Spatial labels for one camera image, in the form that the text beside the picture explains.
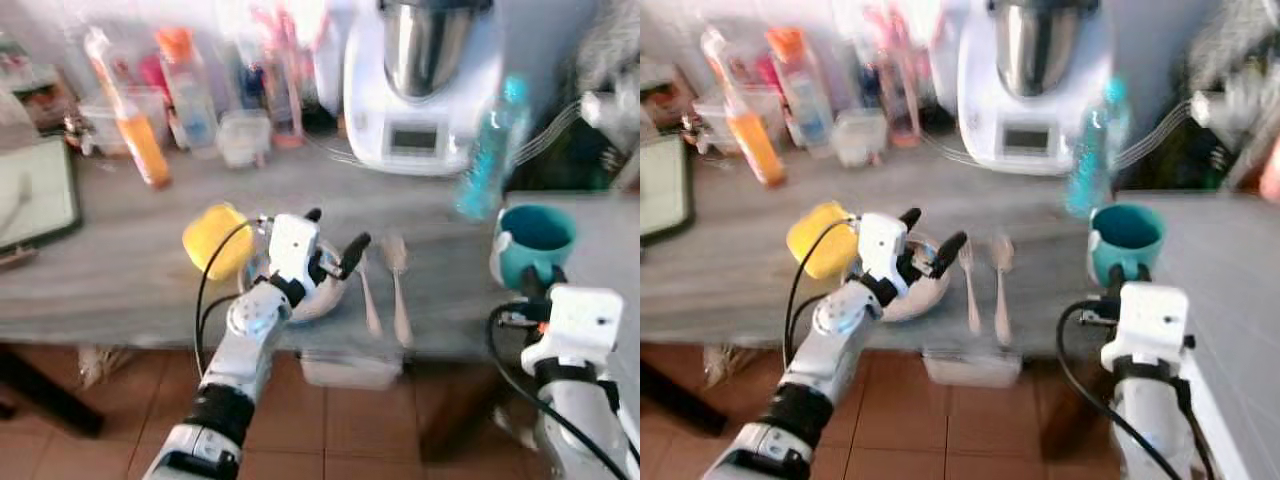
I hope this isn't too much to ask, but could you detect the teal ceramic mug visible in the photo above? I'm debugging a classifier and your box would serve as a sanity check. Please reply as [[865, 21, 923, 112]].
[[1087, 203, 1166, 289], [489, 204, 578, 291]]

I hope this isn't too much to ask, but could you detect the metal fork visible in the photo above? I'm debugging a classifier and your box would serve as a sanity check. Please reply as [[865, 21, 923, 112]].
[[355, 250, 383, 338], [958, 240, 984, 336]]

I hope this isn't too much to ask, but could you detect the metal spoon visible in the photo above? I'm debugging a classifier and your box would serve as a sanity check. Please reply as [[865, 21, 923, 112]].
[[988, 235, 1016, 348], [382, 235, 414, 348]]

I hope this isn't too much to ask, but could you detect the small clear plastic container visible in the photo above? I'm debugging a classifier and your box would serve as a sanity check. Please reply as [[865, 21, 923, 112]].
[[832, 108, 889, 168], [217, 108, 273, 168]]

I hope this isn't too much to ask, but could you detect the yellow plastic cup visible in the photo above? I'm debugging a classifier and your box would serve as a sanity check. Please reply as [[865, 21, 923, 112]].
[[182, 203, 256, 281], [786, 201, 859, 281]]

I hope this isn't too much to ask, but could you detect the clear plastic storage box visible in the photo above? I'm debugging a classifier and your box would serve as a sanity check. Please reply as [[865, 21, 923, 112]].
[[298, 348, 404, 391], [922, 348, 1023, 389]]

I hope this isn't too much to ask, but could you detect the tall pink clear bottle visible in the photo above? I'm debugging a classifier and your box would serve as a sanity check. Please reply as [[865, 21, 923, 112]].
[[255, 5, 306, 149], [870, 5, 921, 149]]

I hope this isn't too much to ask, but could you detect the white kitchen cooking machine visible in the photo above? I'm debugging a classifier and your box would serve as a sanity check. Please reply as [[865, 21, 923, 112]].
[[340, 0, 506, 177], [955, 0, 1116, 177]]

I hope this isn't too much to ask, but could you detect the clear blue-print water bottle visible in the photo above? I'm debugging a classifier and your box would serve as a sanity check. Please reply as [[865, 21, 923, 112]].
[[455, 75, 533, 221], [1063, 78, 1133, 219]]

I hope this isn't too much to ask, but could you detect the orange-capped clear bottle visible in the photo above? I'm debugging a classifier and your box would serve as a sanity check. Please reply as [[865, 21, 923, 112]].
[[765, 27, 833, 151], [155, 27, 221, 151]]

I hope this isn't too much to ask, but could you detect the orange juice bottle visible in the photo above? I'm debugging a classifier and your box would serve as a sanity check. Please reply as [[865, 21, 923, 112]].
[[85, 28, 173, 189], [700, 28, 788, 189]]

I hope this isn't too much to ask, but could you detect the black table leg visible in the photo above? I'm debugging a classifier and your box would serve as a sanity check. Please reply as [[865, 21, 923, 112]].
[[0, 345, 106, 436], [640, 360, 729, 436]]

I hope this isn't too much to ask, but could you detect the crumpled beige bag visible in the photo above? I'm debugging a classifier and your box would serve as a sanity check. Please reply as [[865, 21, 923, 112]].
[[78, 345, 136, 389], [703, 345, 761, 386]]

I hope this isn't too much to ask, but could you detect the large clear plastic container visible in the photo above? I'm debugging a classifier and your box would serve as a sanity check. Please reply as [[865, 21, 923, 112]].
[[692, 88, 781, 156], [78, 88, 171, 156]]

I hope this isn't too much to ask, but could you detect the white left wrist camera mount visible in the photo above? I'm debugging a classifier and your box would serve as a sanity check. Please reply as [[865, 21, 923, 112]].
[[268, 213, 321, 286], [858, 212, 911, 284]]

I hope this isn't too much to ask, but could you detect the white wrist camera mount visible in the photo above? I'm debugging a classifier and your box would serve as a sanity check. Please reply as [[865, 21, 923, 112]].
[[520, 285, 625, 371], [858, 212, 911, 284], [268, 213, 321, 286], [1100, 282, 1191, 373]]

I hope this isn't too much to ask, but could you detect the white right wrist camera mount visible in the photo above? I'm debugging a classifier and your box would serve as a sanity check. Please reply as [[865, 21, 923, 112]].
[[1100, 282, 1191, 373], [520, 285, 625, 371]]

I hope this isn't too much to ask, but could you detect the white power cable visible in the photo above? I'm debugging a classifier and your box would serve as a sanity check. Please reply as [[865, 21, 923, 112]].
[[300, 128, 366, 169], [918, 128, 986, 169]]

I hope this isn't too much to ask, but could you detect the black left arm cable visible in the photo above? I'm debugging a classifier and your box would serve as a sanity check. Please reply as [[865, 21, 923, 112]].
[[195, 218, 263, 376], [783, 218, 851, 371]]

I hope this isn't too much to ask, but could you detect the white board with black frame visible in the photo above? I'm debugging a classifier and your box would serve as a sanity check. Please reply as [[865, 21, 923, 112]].
[[640, 135, 693, 246], [0, 135, 83, 253]]

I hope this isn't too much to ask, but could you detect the metal wire dish rack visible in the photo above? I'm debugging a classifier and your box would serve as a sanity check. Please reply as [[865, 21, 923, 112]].
[[1115, 85, 1280, 191], [515, 85, 641, 191]]

